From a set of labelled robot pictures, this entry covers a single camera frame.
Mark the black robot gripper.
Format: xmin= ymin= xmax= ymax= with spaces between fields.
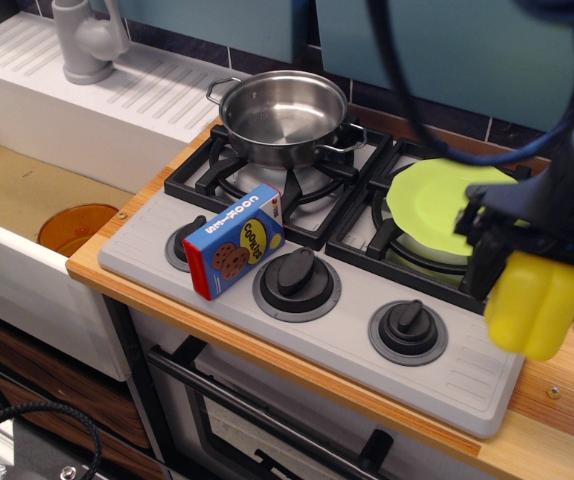
xmin=455 ymin=169 xmax=574 ymax=304

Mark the yellow toy bell pepper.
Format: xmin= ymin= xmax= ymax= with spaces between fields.
xmin=484 ymin=251 xmax=574 ymax=361

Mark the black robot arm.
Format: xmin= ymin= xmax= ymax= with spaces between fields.
xmin=456 ymin=93 xmax=574 ymax=300

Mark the grey toy stove top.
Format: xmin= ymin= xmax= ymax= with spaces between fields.
xmin=98 ymin=186 xmax=523 ymax=438

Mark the right black stove knob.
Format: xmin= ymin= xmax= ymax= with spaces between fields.
xmin=368 ymin=299 xmax=448 ymax=367

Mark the black stove knob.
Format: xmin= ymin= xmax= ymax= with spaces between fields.
xmin=368 ymin=299 xmax=448 ymax=367
xmin=165 ymin=215 xmax=206 ymax=273
xmin=253 ymin=247 xmax=342 ymax=323

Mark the lime green plate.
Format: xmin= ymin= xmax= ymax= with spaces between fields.
xmin=386 ymin=159 xmax=516 ymax=257

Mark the middle black stove knob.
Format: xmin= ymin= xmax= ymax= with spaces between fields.
xmin=253 ymin=247 xmax=342 ymax=323

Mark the stainless steel pot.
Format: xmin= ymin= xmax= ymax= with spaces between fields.
xmin=206 ymin=70 xmax=367 ymax=170

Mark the left black stove knob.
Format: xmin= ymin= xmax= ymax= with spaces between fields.
xmin=165 ymin=215 xmax=206 ymax=273

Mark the right black burner grate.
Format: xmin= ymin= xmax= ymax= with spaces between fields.
xmin=324 ymin=137 xmax=538 ymax=316

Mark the black burner grate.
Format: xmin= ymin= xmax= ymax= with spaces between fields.
xmin=324 ymin=137 xmax=538 ymax=316
xmin=164 ymin=125 xmax=393 ymax=250

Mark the left black burner grate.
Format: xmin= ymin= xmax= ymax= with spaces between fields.
xmin=164 ymin=125 xmax=393 ymax=250

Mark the blue cookie box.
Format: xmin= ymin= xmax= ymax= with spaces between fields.
xmin=183 ymin=184 xmax=285 ymax=300

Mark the grey toy faucet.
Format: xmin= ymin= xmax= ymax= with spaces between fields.
xmin=52 ymin=0 xmax=130 ymax=85

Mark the white toy sink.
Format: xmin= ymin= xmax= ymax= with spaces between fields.
xmin=0 ymin=13 xmax=229 ymax=381

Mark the wooden drawer cabinet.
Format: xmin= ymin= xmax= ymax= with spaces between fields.
xmin=0 ymin=320 xmax=166 ymax=479

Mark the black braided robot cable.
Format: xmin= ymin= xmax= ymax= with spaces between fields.
xmin=366 ymin=0 xmax=574 ymax=167

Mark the oven door with handle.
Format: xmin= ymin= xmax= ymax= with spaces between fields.
xmin=146 ymin=334 xmax=498 ymax=480

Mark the black braided foreground cable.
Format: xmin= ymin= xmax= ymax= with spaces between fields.
xmin=0 ymin=400 xmax=104 ymax=480

